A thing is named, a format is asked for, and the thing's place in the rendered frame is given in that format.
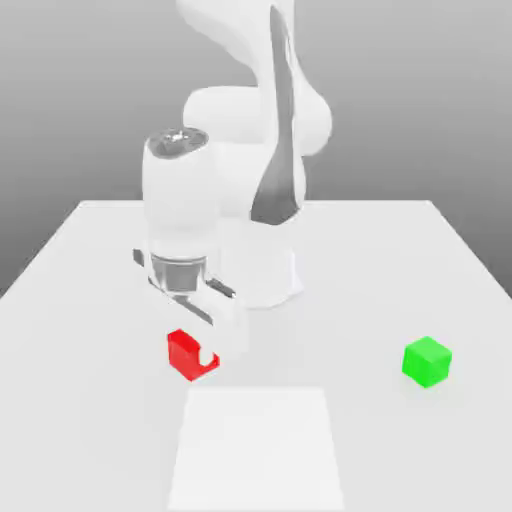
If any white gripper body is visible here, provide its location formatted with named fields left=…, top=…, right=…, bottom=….
left=144, top=274, right=250, bottom=360

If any small red cube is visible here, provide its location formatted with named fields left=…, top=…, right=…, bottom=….
left=166, top=328, right=221, bottom=383

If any small green cube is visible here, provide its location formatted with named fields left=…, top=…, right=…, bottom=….
left=401, top=335, right=454, bottom=390

